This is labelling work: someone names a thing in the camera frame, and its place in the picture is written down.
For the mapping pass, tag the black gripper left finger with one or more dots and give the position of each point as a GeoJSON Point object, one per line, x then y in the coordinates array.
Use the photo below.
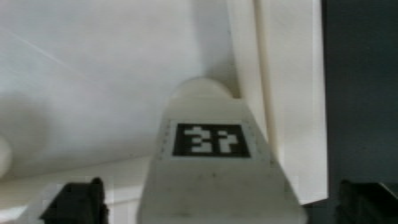
{"type": "Point", "coordinates": [79, 207]}

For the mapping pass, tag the white U-shaped obstacle wall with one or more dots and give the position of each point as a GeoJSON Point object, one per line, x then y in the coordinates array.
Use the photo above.
{"type": "Point", "coordinates": [294, 86]}

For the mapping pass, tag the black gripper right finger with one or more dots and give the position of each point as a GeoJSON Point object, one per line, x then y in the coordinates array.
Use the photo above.
{"type": "Point", "coordinates": [367, 203]}

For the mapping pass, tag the white square tabletop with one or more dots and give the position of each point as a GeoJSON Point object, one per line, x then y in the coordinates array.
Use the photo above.
{"type": "Point", "coordinates": [97, 56]}

